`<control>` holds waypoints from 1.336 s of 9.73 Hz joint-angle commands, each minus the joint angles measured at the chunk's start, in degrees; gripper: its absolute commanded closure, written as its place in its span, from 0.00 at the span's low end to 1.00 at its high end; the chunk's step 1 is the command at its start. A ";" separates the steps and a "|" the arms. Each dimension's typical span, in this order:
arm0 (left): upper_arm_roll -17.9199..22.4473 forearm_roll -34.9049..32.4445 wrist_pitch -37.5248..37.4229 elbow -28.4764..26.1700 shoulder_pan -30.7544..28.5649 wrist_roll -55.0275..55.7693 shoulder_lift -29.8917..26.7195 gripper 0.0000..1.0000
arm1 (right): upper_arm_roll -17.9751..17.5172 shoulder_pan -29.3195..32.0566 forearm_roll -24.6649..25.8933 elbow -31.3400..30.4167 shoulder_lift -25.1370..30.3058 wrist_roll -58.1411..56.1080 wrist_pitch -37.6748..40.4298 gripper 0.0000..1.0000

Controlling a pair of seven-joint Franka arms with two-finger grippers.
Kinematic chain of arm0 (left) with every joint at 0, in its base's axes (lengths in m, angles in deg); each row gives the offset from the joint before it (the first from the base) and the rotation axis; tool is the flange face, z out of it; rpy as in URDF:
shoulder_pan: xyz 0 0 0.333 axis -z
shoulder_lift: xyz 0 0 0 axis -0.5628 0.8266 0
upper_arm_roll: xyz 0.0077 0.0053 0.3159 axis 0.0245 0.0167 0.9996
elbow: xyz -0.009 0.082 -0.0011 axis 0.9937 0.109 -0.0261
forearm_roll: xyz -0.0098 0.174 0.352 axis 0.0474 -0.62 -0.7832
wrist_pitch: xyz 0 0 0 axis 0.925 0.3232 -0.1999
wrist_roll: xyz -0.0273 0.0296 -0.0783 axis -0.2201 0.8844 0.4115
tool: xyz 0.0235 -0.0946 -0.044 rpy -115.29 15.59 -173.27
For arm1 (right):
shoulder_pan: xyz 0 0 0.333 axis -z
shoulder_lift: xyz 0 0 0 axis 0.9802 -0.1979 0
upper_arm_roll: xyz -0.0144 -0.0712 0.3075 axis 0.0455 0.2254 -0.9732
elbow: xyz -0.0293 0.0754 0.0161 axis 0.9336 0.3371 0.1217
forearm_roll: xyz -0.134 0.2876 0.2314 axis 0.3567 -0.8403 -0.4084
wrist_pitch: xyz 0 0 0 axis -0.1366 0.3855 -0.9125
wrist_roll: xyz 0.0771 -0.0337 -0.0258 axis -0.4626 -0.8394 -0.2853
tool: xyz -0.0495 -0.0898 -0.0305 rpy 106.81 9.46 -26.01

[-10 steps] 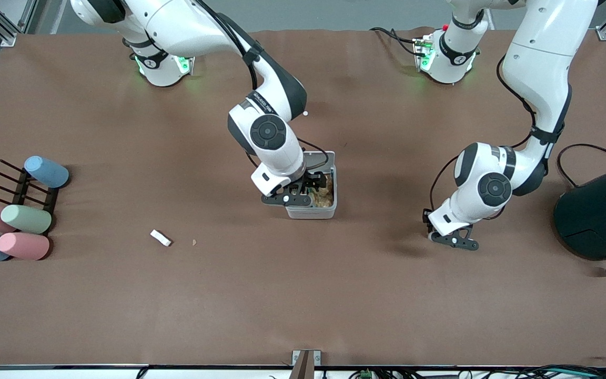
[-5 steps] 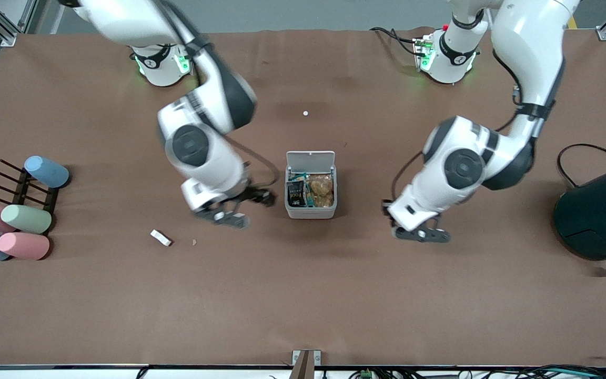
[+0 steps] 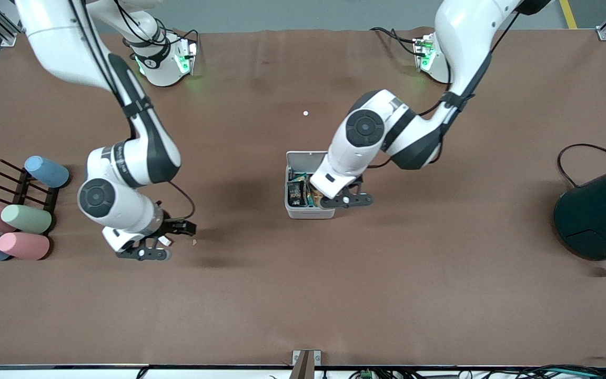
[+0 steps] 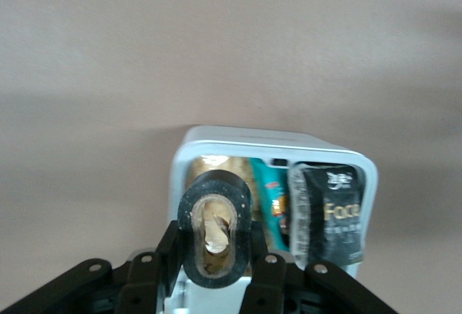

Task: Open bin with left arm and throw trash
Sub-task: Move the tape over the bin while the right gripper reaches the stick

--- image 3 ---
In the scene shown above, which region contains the grey square trash bin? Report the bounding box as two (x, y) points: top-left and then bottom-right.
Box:
(285, 166), (336, 220)

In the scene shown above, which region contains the black snack packet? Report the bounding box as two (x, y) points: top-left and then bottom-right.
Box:
(288, 182), (307, 207)

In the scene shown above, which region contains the left arm base connector plate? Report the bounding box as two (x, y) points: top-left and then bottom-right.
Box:
(413, 34), (435, 73)

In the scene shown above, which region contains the right arm base connector plate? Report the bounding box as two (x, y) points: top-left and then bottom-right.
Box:
(176, 36), (198, 75)

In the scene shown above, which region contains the green cup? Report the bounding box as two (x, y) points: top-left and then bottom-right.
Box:
(1, 204), (53, 235)

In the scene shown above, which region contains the blue cup on rack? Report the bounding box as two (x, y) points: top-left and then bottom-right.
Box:
(24, 156), (70, 189)

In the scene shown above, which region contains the black cup rack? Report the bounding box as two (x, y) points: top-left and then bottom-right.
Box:
(0, 159), (60, 235)

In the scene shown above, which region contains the dark teal round appliance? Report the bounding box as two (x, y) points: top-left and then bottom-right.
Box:
(553, 159), (606, 262)

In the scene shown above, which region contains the black left base cable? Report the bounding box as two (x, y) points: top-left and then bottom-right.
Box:
(370, 26), (425, 57)

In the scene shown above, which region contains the metal table edge bracket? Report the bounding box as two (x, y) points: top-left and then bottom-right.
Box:
(292, 350), (321, 379)

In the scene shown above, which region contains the black appliance cable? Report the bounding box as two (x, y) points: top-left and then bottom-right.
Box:
(557, 143), (606, 188)

